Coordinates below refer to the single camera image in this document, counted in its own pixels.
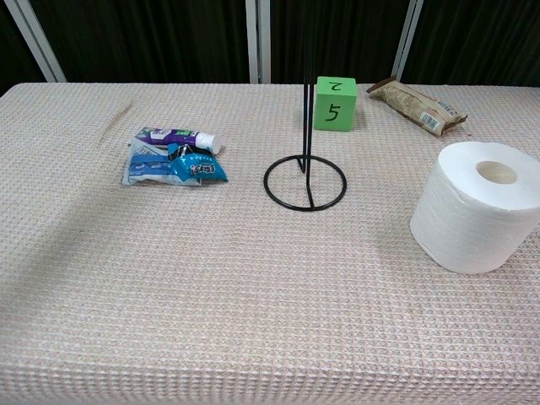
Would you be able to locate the white paper towel roll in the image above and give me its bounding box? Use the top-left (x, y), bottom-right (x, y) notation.
top-left (409, 141), bottom-right (540, 275)

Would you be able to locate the blue snack packet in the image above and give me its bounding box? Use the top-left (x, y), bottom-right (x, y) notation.
top-left (167, 142), bottom-right (230, 185)

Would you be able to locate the beige waffle tablecloth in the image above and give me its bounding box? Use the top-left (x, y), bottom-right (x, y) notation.
top-left (0, 82), bottom-right (540, 405)

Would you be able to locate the purple white-capped tube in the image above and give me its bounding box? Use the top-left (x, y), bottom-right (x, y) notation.
top-left (135, 127), bottom-right (224, 155)

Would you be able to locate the green numbered cube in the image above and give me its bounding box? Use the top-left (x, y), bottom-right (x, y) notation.
top-left (313, 76), bottom-right (359, 133)

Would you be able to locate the blue white plastic pouch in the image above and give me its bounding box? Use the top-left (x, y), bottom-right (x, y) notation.
top-left (121, 137), bottom-right (203, 187)

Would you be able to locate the brown snack wrapper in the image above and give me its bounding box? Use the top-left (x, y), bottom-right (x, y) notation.
top-left (364, 75), bottom-right (469, 138)

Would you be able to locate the dark curtain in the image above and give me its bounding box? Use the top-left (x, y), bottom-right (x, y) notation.
top-left (0, 0), bottom-right (540, 96)

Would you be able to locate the black wire roll holder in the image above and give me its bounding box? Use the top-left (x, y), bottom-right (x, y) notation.
top-left (263, 0), bottom-right (348, 211)

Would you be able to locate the white frame post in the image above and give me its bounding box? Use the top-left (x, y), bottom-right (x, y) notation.
top-left (3, 0), bottom-right (68, 84)
top-left (390, 0), bottom-right (424, 84)
top-left (245, 0), bottom-right (273, 84)

